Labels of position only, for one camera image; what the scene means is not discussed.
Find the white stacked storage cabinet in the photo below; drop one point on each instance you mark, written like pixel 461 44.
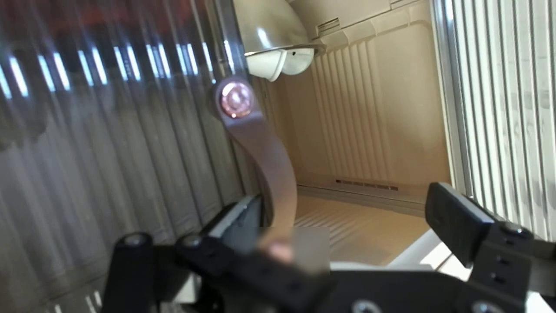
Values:
pixel 370 128

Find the white bowl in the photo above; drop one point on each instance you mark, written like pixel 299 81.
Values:
pixel 283 63

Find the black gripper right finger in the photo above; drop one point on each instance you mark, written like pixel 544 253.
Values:
pixel 492 255

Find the dark ribbed cabinet door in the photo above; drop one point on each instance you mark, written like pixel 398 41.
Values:
pixel 509 115
pixel 115 145

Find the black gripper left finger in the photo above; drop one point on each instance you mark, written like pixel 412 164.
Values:
pixel 236 272

